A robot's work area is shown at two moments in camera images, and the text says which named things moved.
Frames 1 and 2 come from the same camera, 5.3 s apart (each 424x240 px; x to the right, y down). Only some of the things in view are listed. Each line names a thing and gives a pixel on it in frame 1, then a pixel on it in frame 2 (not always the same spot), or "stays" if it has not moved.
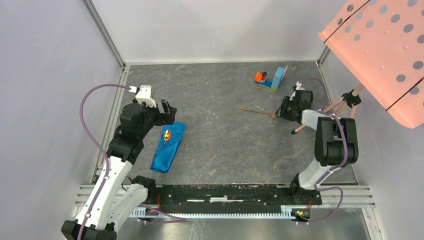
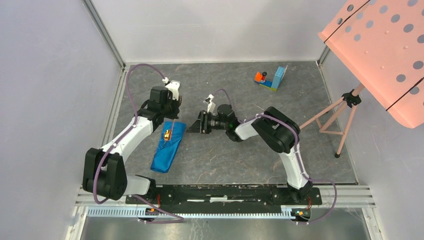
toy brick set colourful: [260, 78] stays
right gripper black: [281, 111] to [201, 125]
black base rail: [230, 197] stays
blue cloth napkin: [167, 148] stays
